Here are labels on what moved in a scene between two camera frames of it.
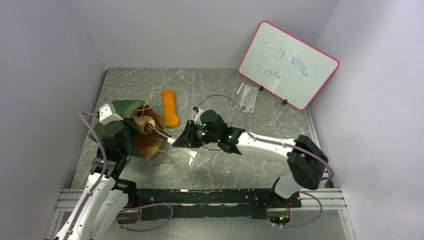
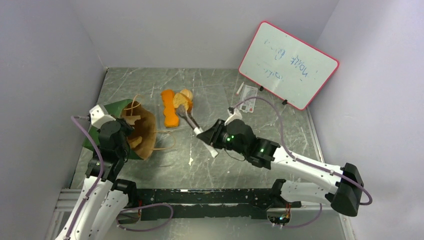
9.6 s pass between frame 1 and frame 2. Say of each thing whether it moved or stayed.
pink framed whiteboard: stayed
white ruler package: stayed
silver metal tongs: moved
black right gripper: moved
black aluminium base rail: stayed
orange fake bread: stayed
